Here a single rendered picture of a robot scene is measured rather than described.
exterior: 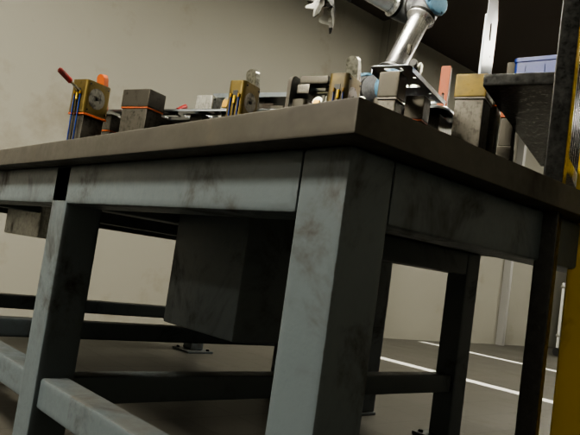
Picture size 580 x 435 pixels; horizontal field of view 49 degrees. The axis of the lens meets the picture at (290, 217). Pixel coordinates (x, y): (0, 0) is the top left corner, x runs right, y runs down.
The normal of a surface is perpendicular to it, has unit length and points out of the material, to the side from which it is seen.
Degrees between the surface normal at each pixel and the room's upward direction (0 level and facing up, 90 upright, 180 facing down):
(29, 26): 90
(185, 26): 90
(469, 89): 90
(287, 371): 90
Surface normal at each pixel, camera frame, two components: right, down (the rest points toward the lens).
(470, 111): -0.49, -0.14
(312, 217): -0.74, -0.16
